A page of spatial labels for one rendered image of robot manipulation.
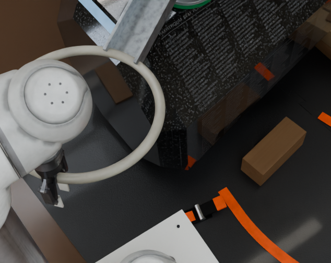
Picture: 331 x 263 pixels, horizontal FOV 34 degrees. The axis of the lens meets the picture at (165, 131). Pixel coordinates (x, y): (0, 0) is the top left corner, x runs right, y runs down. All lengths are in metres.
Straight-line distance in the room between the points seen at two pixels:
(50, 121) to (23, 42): 2.44
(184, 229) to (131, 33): 0.66
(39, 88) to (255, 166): 1.81
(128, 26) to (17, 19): 1.51
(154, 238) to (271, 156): 1.09
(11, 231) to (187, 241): 0.70
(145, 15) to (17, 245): 1.08
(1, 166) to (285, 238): 1.84
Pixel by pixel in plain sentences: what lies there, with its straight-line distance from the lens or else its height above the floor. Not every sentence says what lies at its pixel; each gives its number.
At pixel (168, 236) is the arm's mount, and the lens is 1.41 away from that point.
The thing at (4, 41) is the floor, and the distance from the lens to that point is 3.09.
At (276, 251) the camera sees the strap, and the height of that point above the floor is 0.02.
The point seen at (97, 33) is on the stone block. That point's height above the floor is 0.79.
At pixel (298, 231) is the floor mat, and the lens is 2.40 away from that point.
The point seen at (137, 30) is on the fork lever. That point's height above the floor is 0.94.
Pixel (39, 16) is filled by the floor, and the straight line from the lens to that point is 3.15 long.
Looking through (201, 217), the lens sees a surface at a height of 0.05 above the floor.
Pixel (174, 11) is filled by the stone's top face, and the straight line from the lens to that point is 1.89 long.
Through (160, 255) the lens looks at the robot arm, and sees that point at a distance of 1.14.
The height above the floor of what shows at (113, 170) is 0.97.
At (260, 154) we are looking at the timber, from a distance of 2.39.
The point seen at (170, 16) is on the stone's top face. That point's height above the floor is 0.85.
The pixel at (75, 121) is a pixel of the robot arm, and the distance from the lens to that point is 0.64.
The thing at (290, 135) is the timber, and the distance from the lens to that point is 2.45.
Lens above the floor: 2.25
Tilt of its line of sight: 60 degrees down
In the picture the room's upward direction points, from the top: 7 degrees counter-clockwise
